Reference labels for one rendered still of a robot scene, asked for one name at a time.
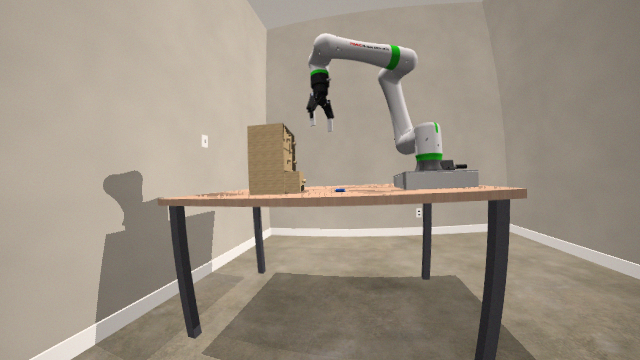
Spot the small wooden chest of drawers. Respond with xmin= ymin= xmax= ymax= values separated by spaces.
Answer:
xmin=247 ymin=123 xmax=295 ymax=195

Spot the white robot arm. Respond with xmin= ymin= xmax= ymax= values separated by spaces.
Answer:
xmin=308 ymin=33 xmax=467 ymax=171

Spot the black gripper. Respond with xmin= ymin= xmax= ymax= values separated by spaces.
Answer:
xmin=306 ymin=85 xmax=334 ymax=132

